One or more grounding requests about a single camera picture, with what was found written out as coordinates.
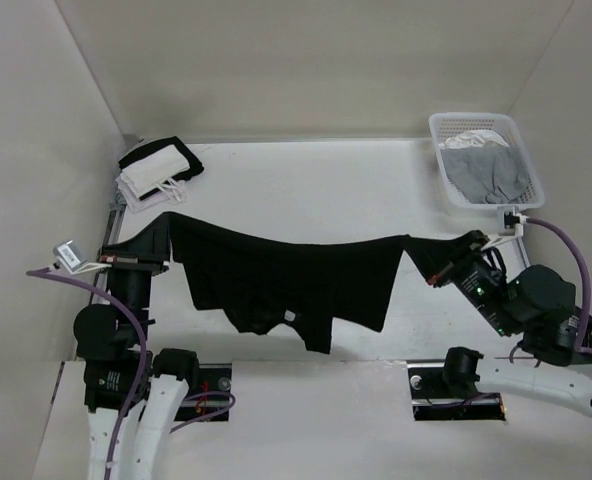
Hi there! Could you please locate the black tank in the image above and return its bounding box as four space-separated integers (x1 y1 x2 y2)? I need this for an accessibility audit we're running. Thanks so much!
118 136 204 180
163 212 472 355

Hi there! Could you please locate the metal table rail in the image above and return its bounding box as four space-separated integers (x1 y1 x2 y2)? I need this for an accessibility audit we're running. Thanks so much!
73 197 127 361
503 213 531 268

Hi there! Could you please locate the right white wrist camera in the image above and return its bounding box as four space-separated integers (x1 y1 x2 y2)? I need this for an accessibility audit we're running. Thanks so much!
483 206 526 250

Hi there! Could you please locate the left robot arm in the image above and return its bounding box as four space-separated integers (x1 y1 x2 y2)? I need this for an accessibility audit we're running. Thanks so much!
73 215 201 479

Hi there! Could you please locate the left metal table rail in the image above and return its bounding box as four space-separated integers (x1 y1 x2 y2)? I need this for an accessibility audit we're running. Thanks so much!
73 197 127 361

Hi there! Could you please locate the bottom folded white tank top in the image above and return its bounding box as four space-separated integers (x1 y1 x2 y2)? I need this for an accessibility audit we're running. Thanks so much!
115 177 187 213

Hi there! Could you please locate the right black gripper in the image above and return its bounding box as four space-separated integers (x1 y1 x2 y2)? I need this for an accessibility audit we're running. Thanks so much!
398 227 517 333

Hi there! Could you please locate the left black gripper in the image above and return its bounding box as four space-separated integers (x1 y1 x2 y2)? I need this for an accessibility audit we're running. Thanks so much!
99 211 173 340

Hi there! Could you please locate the right metal table rail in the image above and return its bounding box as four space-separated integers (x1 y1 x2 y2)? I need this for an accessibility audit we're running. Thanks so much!
503 213 531 268

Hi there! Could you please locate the white plastic basket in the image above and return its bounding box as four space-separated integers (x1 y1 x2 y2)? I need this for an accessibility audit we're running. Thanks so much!
428 112 545 216

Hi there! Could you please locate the grey tank top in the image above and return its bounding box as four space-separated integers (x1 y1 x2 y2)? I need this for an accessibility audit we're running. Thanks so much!
442 144 529 204

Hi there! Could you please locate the folded black tank top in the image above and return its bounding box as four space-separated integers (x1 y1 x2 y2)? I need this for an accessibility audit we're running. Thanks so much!
118 136 204 180

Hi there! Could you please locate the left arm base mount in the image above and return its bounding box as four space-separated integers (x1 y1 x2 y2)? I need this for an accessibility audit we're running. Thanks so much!
175 363 233 422

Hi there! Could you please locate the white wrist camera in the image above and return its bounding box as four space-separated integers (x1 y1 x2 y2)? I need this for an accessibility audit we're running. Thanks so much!
53 240 110 275
483 206 526 250

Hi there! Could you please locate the folded white tank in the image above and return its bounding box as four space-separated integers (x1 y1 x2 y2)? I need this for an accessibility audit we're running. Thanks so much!
119 145 190 197
115 177 187 213

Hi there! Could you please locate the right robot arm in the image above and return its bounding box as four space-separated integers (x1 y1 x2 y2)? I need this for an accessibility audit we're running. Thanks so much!
409 243 592 418

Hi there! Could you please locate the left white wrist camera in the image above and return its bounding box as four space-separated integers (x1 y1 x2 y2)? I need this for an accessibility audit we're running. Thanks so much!
53 240 110 275

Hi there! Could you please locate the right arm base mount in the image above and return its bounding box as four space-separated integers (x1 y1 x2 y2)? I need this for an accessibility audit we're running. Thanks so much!
407 361 506 422

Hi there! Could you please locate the white tank top in basket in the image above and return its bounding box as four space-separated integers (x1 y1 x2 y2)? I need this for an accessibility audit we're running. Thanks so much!
439 129 510 150

